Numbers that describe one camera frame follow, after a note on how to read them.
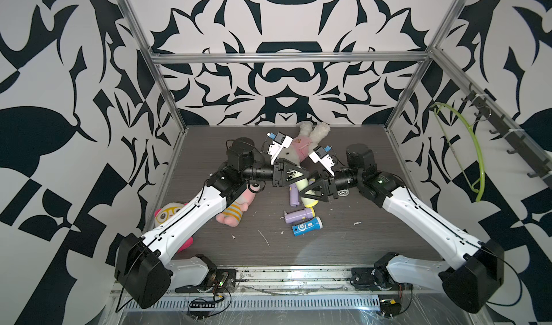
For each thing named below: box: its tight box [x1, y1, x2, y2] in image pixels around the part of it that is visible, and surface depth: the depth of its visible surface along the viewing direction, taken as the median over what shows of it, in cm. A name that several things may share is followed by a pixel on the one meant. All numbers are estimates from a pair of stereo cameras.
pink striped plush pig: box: [215, 184, 260, 228], surface depth 85 cm
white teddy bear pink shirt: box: [278, 121, 331, 166], surface depth 106 cm
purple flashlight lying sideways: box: [280, 207, 314, 224], surface depth 88 cm
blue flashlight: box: [291, 216, 324, 237], surface depth 85 cm
